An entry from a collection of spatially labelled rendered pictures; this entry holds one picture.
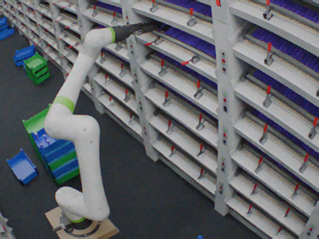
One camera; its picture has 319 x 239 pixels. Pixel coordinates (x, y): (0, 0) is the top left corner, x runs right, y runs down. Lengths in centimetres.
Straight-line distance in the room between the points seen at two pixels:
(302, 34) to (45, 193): 208
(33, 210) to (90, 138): 120
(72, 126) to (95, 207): 39
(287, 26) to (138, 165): 172
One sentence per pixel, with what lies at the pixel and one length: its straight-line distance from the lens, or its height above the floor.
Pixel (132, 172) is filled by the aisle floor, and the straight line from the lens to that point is 253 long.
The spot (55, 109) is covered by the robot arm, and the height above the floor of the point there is 97.
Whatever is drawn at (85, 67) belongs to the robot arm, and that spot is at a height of 100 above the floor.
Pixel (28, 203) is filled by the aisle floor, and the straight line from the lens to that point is 259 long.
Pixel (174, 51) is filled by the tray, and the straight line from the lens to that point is 177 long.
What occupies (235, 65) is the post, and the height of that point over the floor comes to 107.
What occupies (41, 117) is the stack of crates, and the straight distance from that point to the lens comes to 283.
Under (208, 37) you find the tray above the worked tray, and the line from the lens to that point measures 149.
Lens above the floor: 187
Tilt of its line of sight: 40 degrees down
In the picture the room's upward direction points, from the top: 8 degrees counter-clockwise
